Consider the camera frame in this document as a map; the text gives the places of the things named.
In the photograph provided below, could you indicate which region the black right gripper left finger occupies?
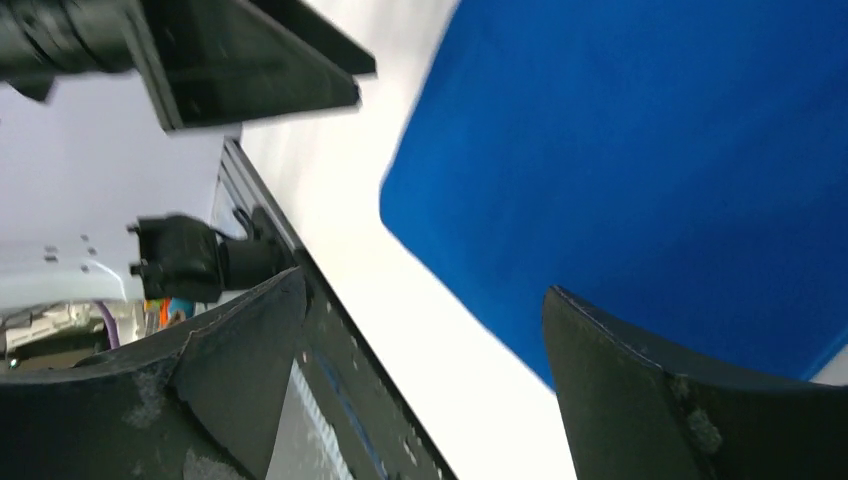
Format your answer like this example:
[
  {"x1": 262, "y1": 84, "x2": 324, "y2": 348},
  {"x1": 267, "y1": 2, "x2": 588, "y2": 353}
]
[{"x1": 1, "y1": 269, "x2": 307, "y2": 479}]

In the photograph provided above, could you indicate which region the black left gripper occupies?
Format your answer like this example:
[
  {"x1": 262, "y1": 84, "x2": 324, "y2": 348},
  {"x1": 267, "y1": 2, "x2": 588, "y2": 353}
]
[{"x1": 122, "y1": 0, "x2": 377, "y2": 132}]

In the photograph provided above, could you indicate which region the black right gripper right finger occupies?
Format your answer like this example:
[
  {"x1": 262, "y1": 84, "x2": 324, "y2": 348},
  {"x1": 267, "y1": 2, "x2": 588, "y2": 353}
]
[{"x1": 543, "y1": 287, "x2": 847, "y2": 480}]

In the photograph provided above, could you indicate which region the blue printed t shirt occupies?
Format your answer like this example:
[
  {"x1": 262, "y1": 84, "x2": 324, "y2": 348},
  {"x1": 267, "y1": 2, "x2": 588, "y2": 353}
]
[{"x1": 380, "y1": 1, "x2": 847, "y2": 382}]

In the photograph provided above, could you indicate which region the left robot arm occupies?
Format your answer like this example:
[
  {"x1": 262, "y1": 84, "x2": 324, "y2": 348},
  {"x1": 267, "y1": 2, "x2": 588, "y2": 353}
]
[{"x1": 1, "y1": 1, "x2": 376, "y2": 311}]

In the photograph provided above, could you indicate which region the white slotted cable duct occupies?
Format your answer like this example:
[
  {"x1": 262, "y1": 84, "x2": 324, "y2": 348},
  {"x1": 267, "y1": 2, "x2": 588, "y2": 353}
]
[{"x1": 290, "y1": 362, "x2": 354, "y2": 480}]

